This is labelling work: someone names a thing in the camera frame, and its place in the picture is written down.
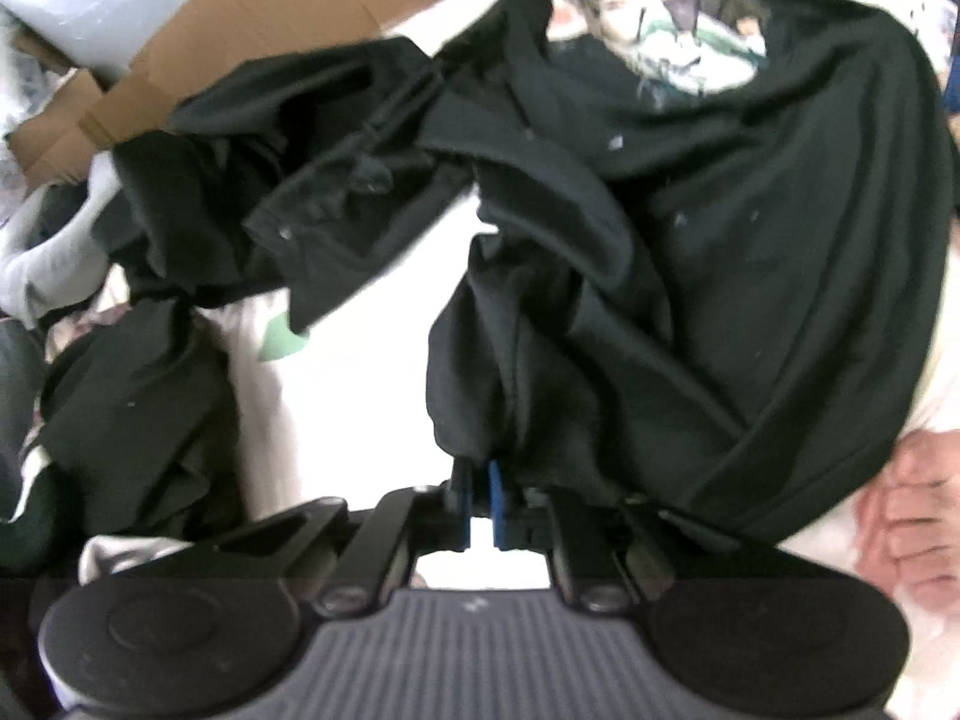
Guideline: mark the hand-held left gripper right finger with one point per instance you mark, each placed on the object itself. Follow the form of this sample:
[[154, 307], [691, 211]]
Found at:
[[495, 502]]

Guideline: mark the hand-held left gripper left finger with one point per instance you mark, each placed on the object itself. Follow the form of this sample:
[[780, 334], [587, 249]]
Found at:
[[463, 502]]

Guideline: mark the black cartoon print t-shirt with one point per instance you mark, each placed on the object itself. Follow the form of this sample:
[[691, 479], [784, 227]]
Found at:
[[712, 277]]

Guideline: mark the black clothes pile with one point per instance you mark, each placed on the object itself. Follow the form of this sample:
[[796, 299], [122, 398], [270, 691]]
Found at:
[[247, 165]]

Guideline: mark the person's bare foot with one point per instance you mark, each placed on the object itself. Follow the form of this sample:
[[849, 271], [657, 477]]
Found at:
[[915, 532]]

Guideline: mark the grey white garment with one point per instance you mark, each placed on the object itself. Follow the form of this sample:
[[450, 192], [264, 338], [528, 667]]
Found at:
[[45, 262]]

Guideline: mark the long brown cardboard panel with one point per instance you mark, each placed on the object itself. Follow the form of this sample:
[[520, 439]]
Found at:
[[300, 0]]

